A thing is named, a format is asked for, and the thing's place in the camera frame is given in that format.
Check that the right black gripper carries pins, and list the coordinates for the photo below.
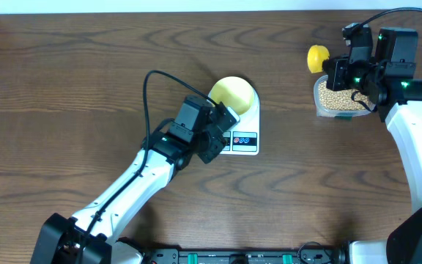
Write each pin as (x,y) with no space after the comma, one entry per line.
(335,68)

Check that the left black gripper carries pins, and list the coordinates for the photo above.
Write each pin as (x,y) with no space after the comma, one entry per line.
(224,119)

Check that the yellow measuring scoop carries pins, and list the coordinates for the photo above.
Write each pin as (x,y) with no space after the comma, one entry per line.
(316,55)

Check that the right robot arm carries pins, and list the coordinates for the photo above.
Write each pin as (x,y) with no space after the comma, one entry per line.
(383,70)

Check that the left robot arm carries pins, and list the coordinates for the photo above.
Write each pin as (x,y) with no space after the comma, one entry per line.
(89,235)

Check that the white digital kitchen scale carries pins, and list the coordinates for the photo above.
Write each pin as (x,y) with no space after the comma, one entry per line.
(244,137)

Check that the pale yellow bowl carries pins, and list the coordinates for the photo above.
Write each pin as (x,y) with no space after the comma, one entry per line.
(234,92)

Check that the soybeans in container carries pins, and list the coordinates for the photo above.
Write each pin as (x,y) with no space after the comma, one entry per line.
(345,100)

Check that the clear plastic container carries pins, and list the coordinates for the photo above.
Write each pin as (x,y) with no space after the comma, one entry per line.
(323,112)

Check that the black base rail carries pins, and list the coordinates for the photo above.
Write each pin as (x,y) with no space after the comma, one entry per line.
(307,254)

